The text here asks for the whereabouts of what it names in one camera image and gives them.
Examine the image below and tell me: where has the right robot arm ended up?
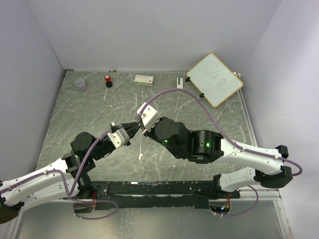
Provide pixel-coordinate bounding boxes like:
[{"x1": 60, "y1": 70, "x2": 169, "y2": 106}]
[{"x1": 141, "y1": 114, "x2": 293, "y2": 198}]

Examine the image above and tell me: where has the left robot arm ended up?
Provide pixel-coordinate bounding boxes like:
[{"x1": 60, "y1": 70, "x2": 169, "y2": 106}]
[{"x1": 0, "y1": 122, "x2": 142, "y2": 224}]

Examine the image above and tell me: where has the red black stamp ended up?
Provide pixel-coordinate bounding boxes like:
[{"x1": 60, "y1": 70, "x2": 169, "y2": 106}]
[{"x1": 104, "y1": 75, "x2": 113, "y2": 88}]

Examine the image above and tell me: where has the white green cardboard box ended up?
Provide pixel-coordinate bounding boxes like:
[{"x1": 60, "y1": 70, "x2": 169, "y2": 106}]
[{"x1": 134, "y1": 75, "x2": 154, "y2": 86}]

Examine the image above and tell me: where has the white rectangular clip device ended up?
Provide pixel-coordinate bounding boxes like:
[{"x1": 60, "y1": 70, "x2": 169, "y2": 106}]
[{"x1": 176, "y1": 77, "x2": 183, "y2": 91}]

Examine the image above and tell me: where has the clear plastic cup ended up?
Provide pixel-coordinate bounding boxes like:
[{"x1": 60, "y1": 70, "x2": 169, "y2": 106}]
[{"x1": 74, "y1": 79, "x2": 87, "y2": 92}]

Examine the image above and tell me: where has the black base bar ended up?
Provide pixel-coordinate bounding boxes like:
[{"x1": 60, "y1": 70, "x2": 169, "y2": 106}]
[{"x1": 84, "y1": 180, "x2": 240, "y2": 210}]

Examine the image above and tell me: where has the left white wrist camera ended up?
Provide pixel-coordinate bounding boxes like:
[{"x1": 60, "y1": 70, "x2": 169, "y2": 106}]
[{"x1": 107, "y1": 128, "x2": 130, "y2": 148}]

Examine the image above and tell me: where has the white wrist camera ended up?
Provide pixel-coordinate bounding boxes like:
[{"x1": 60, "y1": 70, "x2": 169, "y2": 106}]
[
  {"x1": 141, "y1": 105, "x2": 162, "y2": 131},
  {"x1": 107, "y1": 128, "x2": 130, "y2": 148}
]

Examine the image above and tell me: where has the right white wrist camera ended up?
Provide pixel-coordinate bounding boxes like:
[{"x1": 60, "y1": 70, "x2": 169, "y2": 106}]
[{"x1": 141, "y1": 105, "x2": 162, "y2": 131}]

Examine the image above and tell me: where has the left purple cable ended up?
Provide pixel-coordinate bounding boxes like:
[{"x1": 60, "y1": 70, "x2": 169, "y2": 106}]
[{"x1": 0, "y1": 126, "x2": 119, "y2": 220}]

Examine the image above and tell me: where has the purple cable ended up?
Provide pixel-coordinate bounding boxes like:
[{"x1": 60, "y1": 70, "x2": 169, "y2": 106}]
[
  {"x1": 0, "y1": 126, "x2": 119, "y2": 220},
  {"x1": 137, "y1": 88, "x2": 304, "y2": 218}
]

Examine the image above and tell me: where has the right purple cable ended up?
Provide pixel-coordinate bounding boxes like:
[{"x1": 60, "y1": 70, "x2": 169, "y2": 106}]
[{"x1": 137, "y1": 88, "x2": 304, "y2": 218}]

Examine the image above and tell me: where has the small whiteboard with wooden frame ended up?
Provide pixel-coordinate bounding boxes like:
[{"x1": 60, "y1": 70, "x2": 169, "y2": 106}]
[{"x1": 186, "y1": 53, "x2": 244, "y2": 108}]

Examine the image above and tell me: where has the aluminium rail frame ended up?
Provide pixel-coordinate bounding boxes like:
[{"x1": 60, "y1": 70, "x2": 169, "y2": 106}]
[{"x1": 234, "y1": 72, "x2": 281, "y2": 201}]

